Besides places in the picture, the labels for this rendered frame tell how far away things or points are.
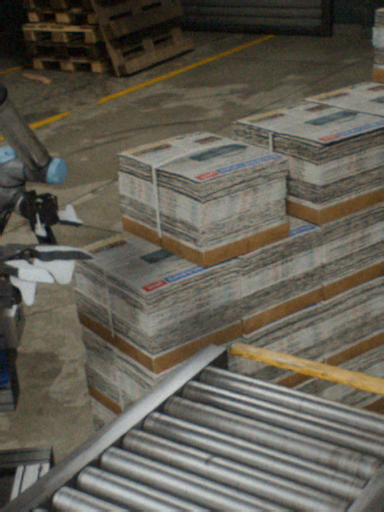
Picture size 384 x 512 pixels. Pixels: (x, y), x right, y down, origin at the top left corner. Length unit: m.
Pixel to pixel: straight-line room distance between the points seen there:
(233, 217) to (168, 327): 0.32
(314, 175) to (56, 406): 1.41
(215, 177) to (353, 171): 0.49
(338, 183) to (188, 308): 0.56
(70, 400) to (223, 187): 1.40
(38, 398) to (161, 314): 1.29
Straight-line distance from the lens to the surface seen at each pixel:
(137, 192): 2.48
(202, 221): 2.27
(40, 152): 2.64
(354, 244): 2.67
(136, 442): 1.75
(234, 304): 2.41
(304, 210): 2.57
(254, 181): 2.34
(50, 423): 3.33
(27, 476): 2.70
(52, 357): 3.74
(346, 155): 2.55
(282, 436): 1.73
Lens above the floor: 1.77
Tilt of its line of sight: 23 degrees down
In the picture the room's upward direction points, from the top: 5 degrees counter-clockwise
